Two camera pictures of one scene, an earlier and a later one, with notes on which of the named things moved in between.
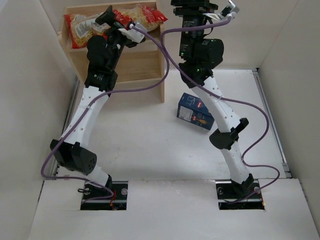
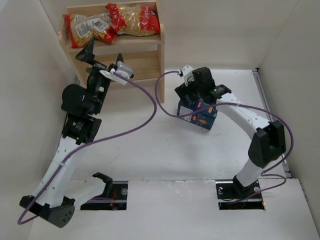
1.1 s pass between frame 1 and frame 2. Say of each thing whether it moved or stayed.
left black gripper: moved
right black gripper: moved
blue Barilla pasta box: stayed
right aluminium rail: stayed
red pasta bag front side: moved
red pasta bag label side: stayed
